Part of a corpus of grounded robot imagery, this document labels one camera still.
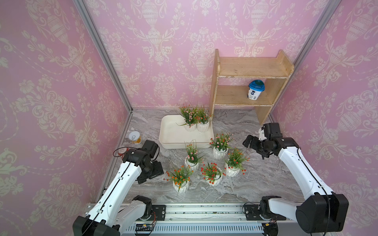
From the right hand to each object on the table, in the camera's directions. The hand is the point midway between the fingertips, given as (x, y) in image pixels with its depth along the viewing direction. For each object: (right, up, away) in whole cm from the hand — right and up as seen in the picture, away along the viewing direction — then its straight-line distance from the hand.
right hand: (250, 145), depth 82 cm
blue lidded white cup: (+7, +35, +9) cm, 37 cm away
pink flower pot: (-34, +15, +14) cm, 40 cm away
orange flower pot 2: (-39, -15, -9) cm, 43 cm away
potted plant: (-27, +17, +17) cm, 36 cm away
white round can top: (-72, +4, +15) cm, 74 cm away
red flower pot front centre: (-23, -12, -9) cm, 27 cm away
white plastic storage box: (-47, +3, +25) cm, 53 cm away
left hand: (-51, -15, -8) cm, 54 cm away
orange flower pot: (-9, -11, 0) cm, 15 cm away
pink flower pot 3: (-32, -6, -1) cm, 33 cm away
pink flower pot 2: (-16, 0, +1) cm, 17 cm away
